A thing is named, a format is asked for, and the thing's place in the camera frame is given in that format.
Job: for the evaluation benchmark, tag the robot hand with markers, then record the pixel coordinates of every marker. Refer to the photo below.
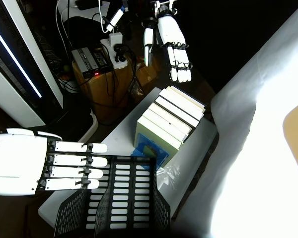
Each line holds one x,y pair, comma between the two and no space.
170,29
17,163

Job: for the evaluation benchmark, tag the black power plug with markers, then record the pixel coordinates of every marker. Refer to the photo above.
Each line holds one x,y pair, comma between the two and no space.
118,47
120,59

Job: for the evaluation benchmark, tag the white charger block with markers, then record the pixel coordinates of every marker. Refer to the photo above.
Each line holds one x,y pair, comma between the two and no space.
116,38

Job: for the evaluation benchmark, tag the white power strip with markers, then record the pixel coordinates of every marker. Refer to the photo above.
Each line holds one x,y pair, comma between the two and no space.
119,65

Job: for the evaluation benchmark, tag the white tower with light strip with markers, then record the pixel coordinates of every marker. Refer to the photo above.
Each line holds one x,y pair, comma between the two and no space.
5,94

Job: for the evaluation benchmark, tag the black book CENTURY spine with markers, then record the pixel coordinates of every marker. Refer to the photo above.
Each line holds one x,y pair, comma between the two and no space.
189,100

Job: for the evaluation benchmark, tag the black electronic box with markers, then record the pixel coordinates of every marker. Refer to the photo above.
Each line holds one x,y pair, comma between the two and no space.
101,62

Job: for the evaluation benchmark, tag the cream spine book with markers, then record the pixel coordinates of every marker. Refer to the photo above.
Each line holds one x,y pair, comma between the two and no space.
184,106

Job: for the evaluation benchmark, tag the white spine book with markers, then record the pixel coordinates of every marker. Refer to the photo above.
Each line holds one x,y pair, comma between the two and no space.
180,111

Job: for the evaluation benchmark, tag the white plastic bin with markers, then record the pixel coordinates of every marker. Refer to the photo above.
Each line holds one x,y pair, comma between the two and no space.
92,126

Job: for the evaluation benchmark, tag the black book LET IT BE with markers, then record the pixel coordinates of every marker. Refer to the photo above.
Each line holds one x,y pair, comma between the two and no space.
175,115

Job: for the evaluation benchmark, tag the large brown cardboard box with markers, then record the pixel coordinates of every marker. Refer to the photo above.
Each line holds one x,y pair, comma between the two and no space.
101,91

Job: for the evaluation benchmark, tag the silver power supply box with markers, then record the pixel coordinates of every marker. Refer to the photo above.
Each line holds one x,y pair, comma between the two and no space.
83,60

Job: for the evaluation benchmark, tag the white curved stand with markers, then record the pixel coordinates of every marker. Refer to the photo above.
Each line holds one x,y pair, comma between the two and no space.
74,13

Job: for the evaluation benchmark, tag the pale green book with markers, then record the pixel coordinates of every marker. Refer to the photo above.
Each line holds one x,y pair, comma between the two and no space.
155,126

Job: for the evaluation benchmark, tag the white backdrop sheet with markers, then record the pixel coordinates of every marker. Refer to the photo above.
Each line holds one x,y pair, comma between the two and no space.
250,148

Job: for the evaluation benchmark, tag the clear plastic sheet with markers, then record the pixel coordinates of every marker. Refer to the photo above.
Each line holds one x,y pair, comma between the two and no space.
167,178

